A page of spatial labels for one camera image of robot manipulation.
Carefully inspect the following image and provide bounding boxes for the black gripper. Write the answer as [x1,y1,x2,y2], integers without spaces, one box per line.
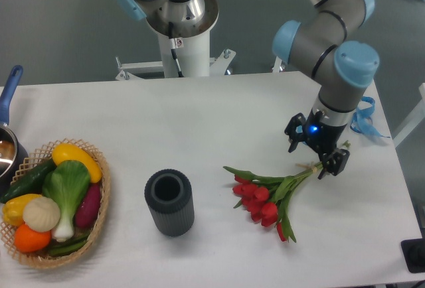
[284,111,349,179]

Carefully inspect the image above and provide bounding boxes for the red tulip bouquet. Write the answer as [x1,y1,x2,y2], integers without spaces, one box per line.
[223,162,323,242]

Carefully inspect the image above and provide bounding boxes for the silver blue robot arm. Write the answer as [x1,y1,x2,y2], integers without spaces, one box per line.
[116,0,380,175]

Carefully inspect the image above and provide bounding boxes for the light blue ribbon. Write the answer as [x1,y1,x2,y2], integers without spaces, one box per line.
[350,96,390,138]

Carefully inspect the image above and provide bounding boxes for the black device at edge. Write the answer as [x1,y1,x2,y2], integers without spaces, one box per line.
[400,238,424,273]

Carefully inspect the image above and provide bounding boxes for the dark grey ribbed vase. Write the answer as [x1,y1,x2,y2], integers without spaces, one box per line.
[144,169,195,237]

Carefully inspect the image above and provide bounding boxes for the purple sweet potato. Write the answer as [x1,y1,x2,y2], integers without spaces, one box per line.
[74,183,101,229]

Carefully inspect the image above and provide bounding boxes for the green bok choy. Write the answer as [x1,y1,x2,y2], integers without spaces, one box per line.
[42,160,90,242]

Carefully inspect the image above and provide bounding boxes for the yellow squash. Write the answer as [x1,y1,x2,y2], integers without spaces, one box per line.
[51,143,103,184]

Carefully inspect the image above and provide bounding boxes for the green bean pods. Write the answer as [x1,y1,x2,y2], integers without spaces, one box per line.
[47,233,89,257]

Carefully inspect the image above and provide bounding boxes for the woven wicker basket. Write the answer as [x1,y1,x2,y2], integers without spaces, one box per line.
[1,138,111,269]

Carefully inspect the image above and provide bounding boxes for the cream steamed bun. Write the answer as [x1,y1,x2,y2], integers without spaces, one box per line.
[23,196,60,232]

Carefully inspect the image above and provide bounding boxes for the dark green cucumber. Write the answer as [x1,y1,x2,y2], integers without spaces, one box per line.
[1,158,56,204]

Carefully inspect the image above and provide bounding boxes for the orange fruit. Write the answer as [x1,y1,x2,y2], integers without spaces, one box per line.
[14,224,51,253]

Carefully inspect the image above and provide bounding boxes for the yellow bell pepper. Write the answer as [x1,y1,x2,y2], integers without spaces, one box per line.
[2,194,42,227]

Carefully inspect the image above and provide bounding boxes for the white frame post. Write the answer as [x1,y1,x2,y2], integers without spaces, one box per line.
[393,83,424,148]

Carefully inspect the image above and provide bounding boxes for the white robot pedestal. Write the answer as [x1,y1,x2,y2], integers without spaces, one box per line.
[116,31,236,81]

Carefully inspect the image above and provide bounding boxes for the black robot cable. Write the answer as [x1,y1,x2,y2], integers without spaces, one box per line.
[167,21,185,78]

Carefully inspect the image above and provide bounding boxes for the blue handled saucepan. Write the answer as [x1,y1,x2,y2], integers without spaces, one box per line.
[1,65,28,195]

